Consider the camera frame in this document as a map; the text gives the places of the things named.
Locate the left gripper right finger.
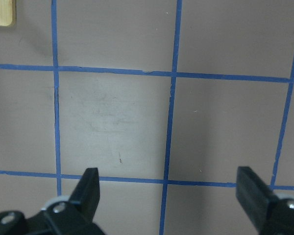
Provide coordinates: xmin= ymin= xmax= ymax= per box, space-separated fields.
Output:
xmin=236 ymin=166 xmax=279 ymax=230

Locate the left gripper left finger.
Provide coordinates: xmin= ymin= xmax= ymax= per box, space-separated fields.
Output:
xmin=69 ymin=167 xmax=99 ymax=222

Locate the wooden cup tree stand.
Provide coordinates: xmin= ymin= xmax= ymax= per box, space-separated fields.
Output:
xmin=0 ymin=0 xmax=16 ymax=27

